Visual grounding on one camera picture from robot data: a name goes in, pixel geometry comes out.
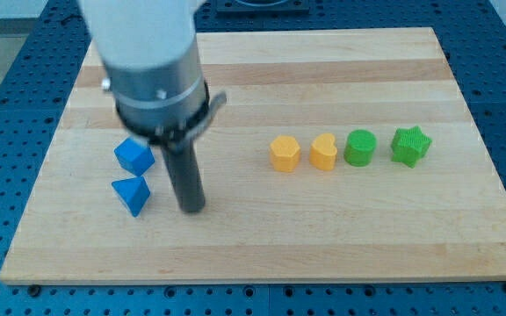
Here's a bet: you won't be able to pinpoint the blue triangle block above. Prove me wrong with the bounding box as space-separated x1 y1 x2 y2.
111 176 151 218

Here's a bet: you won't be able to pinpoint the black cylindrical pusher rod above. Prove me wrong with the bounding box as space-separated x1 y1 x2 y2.
161 143 206 213

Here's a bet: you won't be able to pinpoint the green star block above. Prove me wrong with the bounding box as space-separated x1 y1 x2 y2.
390 126 432 168

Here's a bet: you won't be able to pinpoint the green cylinder block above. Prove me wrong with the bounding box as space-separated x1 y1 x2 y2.
343 129 377 167

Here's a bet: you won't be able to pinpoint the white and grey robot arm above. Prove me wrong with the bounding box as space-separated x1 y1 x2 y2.
77 0 227 212

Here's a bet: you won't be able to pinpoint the blue cube block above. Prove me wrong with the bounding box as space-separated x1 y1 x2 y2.
113 138 155 176

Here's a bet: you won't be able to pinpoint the yellow heart block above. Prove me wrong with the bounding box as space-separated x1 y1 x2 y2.
309 133 337 171

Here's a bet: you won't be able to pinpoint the yellow hexagon block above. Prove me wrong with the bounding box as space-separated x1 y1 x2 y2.
270 135 301 172

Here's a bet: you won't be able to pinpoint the light wooden board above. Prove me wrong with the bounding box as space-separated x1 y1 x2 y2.
0 27 506 285

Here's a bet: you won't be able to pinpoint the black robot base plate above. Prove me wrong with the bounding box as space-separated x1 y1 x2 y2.
212 0 311 14

